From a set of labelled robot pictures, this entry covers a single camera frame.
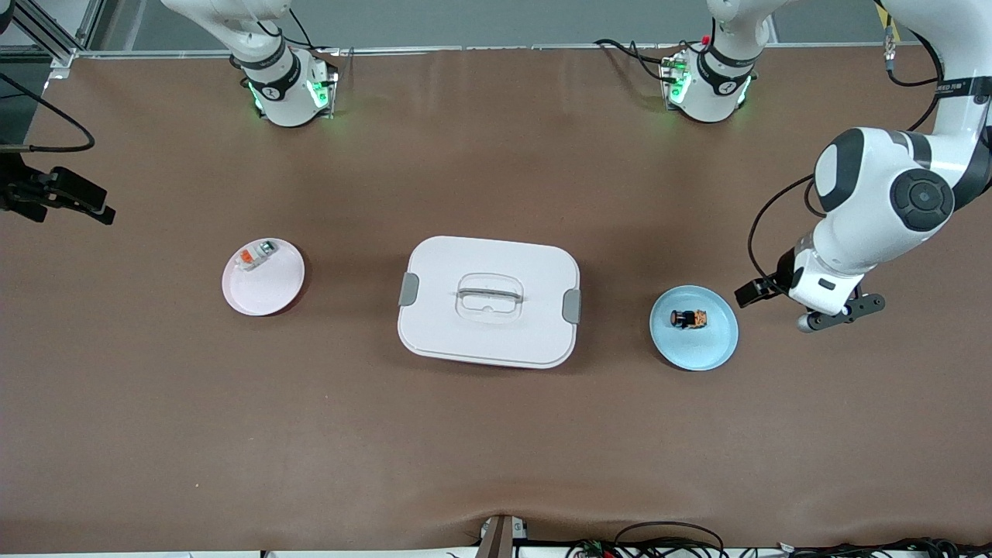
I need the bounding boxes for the black looped cable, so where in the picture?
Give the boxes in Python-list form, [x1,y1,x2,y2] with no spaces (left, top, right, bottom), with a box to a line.
[614,521,726,558]

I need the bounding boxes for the pink round plate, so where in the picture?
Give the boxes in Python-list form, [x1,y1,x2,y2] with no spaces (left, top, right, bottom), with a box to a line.
[222,237,306,317]

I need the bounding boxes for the black right base cable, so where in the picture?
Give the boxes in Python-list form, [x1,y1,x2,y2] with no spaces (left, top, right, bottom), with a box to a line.
[285,6,320,52]

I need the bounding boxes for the grey box lid handle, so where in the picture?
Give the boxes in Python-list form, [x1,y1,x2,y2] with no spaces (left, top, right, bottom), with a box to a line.
[456,288,525,305]

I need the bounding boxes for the black left base cables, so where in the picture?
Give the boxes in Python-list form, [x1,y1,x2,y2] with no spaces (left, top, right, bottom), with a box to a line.
[594,37,687,83]

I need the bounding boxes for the silver table edge rail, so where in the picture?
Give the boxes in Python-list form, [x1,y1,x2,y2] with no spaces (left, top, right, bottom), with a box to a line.
[74,43,900,60]

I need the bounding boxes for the black cable bundle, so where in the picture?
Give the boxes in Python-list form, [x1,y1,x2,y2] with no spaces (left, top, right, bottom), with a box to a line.
[775,537,992,558]

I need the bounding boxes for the white lidded plastic box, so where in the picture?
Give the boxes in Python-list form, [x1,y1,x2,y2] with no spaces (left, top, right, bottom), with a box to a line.
[397,236,582,370]

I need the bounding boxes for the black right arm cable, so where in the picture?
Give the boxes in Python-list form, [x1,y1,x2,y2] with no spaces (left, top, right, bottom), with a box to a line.
[0,71,97,153]

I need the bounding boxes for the brown camera mount bracket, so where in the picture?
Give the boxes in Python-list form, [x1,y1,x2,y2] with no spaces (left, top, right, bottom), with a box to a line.
[476,514,529,558]

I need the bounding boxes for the aluminium frame post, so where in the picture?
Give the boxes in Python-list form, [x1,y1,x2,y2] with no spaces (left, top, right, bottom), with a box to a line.
[0,0,106,69]

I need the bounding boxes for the light blue round plate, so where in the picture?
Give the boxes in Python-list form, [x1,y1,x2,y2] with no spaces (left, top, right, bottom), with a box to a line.
[649,285,739,372]

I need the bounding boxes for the white and orange switch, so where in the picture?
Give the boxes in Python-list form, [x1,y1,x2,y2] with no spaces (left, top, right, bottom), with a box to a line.
[236,240,278,272]

